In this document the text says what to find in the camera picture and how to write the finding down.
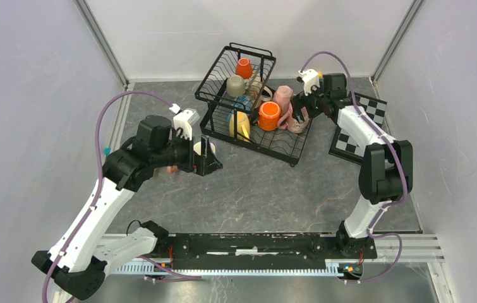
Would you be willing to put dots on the light blue faceted mug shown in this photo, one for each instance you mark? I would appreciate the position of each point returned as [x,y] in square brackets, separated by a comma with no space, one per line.
[197,148]

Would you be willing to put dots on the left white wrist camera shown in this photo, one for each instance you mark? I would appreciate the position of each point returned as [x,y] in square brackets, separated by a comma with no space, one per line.
[183,123]

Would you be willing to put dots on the white patterned mug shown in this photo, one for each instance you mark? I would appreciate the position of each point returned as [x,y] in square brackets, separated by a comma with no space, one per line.
[259,93]

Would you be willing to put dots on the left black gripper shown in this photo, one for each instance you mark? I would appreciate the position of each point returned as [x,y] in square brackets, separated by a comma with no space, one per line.
[210,162]

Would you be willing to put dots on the salmon floral mug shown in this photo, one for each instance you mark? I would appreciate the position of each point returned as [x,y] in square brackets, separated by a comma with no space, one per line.
[172,169]

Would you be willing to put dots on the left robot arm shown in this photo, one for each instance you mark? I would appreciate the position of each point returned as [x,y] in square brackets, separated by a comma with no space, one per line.
[75,263]

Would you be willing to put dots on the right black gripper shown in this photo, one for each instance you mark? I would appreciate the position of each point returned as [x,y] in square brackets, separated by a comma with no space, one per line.
[300,101]

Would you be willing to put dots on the checkerboard calibration board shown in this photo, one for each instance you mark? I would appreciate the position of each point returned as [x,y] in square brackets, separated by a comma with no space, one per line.
[346,143]

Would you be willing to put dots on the orange cup top rack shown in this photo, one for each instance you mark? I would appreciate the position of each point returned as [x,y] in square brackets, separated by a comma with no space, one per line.
[244,68]

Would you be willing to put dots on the orange cup lower rack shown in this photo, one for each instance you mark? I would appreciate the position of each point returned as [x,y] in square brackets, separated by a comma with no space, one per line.
[269,115]

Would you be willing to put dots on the orange cup rack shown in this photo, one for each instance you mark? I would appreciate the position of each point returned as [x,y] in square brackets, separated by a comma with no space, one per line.
[269,115]
[244,68]

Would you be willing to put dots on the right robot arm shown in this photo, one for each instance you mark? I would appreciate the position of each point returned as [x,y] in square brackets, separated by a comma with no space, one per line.
[384,176]

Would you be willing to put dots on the beige grey mug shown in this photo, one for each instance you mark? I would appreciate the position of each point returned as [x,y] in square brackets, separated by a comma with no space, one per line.
[237,86]

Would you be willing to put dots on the blue ribbed mug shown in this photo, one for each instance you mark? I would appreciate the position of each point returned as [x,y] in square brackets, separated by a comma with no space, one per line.
[242,103]

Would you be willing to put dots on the black wire dish rack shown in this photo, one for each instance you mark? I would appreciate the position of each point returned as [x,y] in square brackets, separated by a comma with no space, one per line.
[223,107]

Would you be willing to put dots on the yellow mug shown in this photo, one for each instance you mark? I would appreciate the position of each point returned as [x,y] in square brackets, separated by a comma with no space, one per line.
[239,125]

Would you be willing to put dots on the pink faceted mug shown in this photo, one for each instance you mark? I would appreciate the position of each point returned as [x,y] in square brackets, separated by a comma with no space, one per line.
[282,97]

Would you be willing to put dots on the pink speckled mug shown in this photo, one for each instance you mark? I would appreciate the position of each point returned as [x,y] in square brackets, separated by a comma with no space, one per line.
[288,122]

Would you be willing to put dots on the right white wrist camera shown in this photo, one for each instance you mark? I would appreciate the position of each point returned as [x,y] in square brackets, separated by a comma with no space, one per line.
[310,79]

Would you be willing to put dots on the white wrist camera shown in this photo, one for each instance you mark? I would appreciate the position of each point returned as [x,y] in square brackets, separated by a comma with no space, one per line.
[183,123]
[310,79]

